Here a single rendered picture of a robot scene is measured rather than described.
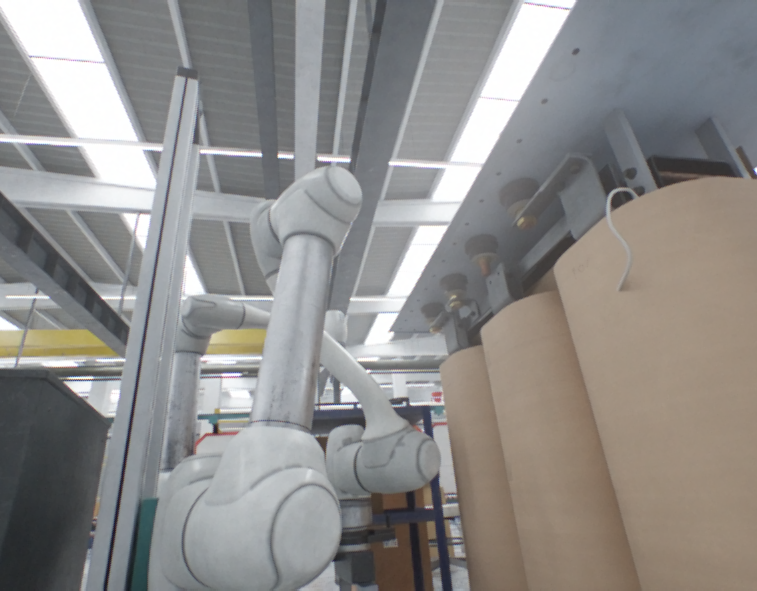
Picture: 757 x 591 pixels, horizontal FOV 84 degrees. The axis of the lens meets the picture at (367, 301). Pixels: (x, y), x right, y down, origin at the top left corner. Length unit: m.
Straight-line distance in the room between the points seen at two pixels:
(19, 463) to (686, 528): 1.04
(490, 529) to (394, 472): 0.77
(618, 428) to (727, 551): 0.23
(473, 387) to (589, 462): 0.56
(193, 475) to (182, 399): 0.72
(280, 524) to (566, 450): 0.76
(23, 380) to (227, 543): 0.47
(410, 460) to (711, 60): 0.99
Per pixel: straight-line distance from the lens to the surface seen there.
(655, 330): 0.86
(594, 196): 1.05
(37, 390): 0.90
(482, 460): 1.55
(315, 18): 9.07
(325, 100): 12.18
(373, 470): 0.87
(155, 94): 13.23
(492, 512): 1.55
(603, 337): 0.95
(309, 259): 0.80
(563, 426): 1.15
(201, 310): 1.42
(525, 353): 1.21
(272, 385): 0.69
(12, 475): 0.88
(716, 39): 1.16
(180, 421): 1.49
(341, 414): 1.64
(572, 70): 1.05
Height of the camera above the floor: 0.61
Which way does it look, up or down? 24 degrees up
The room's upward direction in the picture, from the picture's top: 4 degrees counter-clockwise
